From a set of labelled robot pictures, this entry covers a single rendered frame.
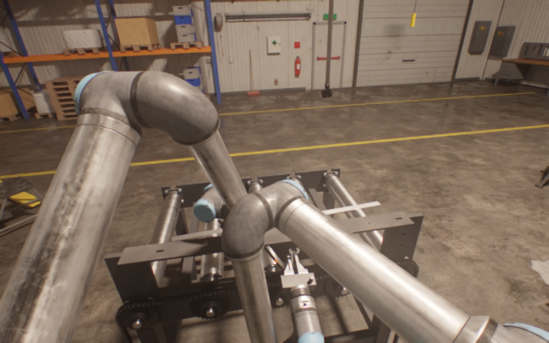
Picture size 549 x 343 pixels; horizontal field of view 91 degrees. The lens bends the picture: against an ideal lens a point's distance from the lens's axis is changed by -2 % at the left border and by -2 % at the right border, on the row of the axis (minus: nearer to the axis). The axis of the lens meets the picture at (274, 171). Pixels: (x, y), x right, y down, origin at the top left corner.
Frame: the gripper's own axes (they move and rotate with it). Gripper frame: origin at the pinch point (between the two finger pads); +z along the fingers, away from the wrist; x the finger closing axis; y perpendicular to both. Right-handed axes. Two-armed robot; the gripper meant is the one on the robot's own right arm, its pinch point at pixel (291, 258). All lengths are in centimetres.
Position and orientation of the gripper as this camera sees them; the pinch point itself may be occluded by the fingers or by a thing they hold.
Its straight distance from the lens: 117.6
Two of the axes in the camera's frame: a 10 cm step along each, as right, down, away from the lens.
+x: -9.8, 0.1, -1.8
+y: 1.1, -7.5, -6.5
